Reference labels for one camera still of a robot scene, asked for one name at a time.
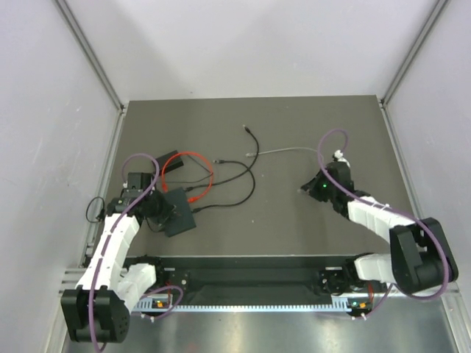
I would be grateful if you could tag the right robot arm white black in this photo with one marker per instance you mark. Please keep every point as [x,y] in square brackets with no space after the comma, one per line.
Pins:
[419,255]

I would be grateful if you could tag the left aluminium frame post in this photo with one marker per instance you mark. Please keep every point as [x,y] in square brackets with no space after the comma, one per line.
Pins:
[90,55]

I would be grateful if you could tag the black power adapter brick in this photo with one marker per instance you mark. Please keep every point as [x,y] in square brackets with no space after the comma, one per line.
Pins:
[169,162]

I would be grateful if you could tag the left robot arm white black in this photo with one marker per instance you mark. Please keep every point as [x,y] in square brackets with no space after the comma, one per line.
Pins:
[98,308]

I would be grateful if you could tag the black ethernet cable long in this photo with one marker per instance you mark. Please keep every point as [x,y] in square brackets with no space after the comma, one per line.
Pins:
[255,156]

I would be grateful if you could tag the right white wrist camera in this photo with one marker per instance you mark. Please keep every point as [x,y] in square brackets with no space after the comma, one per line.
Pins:
[338,156]

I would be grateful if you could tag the black ethernet cable short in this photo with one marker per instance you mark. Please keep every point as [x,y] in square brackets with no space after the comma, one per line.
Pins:
[236,169]

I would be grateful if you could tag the black network switch box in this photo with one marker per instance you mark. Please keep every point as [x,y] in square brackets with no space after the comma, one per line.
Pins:
[182,219]

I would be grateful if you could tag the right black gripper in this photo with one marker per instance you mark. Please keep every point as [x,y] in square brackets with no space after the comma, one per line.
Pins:
[312,187]

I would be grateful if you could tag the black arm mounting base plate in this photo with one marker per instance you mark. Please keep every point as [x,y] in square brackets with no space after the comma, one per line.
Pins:
[260,295]

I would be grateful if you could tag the aluminium frame post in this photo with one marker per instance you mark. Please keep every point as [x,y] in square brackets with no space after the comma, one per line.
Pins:
[90,55]
[420,39]

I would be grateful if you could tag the right aluminium frame post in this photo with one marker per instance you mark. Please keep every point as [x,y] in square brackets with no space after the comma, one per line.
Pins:
[420,39]

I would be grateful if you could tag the aluminium front rail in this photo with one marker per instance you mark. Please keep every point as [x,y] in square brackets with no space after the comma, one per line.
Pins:
[143,278]

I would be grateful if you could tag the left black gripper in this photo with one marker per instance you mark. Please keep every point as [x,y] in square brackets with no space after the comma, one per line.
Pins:
[165,210]

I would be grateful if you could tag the slotted grey cable duct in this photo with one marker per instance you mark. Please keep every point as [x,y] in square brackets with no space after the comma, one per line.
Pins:
[334,305]

